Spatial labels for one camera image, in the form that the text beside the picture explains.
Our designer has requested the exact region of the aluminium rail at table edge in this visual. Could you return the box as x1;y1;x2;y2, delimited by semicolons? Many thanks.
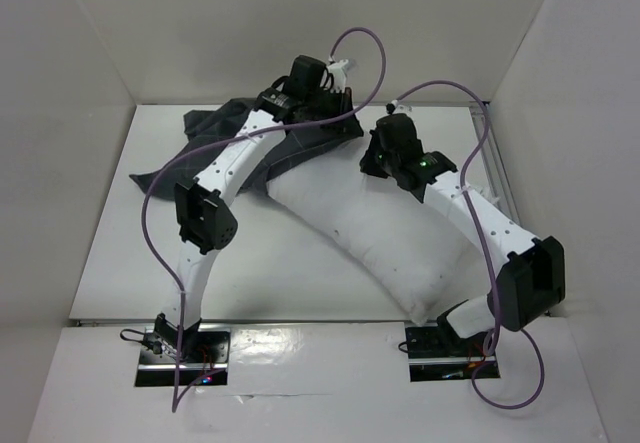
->
481;129;520;222

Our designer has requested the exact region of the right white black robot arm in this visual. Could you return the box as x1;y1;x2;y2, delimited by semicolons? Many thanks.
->
360;113;566;355

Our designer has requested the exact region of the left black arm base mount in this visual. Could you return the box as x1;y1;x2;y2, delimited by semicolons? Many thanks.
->
119;329;231;388

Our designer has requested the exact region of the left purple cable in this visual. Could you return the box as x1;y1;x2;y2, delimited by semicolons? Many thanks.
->
140;26;387;413

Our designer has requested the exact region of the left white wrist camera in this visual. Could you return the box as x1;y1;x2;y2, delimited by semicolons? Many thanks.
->
326;59;356;93

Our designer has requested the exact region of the white pillow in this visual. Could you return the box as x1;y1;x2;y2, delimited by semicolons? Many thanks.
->
266;138;490;324

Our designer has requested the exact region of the dark grey checked pillowcase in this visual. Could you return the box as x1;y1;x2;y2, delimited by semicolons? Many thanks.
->
129;98;357;202

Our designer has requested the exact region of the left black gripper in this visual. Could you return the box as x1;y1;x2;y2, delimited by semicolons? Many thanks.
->
305;87;364;138

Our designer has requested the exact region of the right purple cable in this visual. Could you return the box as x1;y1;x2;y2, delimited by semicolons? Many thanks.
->
392;80;546;410

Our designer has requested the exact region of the purple cable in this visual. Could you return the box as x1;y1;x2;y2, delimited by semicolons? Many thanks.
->
140;26;387;413
392;80;546;410

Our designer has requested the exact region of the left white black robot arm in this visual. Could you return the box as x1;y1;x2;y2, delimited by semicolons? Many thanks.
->
154;55;360;362

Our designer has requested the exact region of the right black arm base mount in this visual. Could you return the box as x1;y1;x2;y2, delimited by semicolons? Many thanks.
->
397;323;500;382

